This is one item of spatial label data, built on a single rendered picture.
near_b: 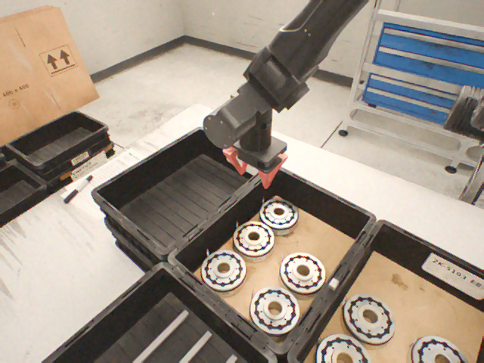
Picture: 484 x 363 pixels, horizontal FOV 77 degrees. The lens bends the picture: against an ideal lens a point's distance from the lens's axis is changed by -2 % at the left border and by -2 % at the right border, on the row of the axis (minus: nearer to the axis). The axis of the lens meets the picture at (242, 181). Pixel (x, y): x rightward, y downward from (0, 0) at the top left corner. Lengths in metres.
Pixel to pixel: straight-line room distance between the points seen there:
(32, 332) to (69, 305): 0.09
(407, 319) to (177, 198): 0.65
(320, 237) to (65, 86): 2.84
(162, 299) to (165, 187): 0.36
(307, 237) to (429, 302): 0.30
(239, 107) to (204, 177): 0.56
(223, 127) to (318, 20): 0.18
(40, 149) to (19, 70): 1.32
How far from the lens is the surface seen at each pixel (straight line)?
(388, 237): 0.81
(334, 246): 0.84
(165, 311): 0.74
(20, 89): 3.18
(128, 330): 0.74
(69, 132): 2.02
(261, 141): 0.54
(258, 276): 0.76
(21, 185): 1.96
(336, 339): 0.69
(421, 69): 2.42
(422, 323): 0.80
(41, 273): 1.08
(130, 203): 0.95
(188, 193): 0.94
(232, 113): 0.43
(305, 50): 0.41
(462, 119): 1.40
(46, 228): 1.18
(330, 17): 0.38
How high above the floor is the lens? 1.49
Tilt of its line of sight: 43 degrees down
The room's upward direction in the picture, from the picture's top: straight up
